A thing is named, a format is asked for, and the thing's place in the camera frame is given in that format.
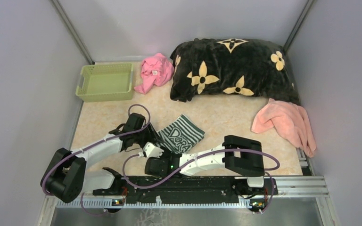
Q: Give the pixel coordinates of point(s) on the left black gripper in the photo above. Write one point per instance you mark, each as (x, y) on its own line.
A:
(152, 136)

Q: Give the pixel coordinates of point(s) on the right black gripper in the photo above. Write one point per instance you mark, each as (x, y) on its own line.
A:
(164, 154)

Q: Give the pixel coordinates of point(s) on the green white striped towel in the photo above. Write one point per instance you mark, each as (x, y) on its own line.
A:
(181, 135)

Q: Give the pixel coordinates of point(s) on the black blanket with beige flowers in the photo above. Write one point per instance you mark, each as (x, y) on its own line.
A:
(248, 67)

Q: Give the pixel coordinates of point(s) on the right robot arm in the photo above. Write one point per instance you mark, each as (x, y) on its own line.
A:
(237, 154)

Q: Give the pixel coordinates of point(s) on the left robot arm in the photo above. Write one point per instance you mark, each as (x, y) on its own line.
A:
(66, 176)

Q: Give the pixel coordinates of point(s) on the bright pink crumpled towel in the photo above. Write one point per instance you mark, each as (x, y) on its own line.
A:
(156, 70)

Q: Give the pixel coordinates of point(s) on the green perforated plastic basket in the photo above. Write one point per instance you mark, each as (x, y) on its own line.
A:
(106, 82)

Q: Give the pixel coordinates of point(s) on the light salmon pink towel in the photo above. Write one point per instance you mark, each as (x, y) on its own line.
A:
(291, 122)

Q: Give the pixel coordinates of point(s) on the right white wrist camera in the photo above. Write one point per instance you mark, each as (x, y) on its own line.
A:
(150, 150)

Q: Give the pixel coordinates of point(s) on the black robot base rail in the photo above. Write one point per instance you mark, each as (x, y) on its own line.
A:
(190, 192)

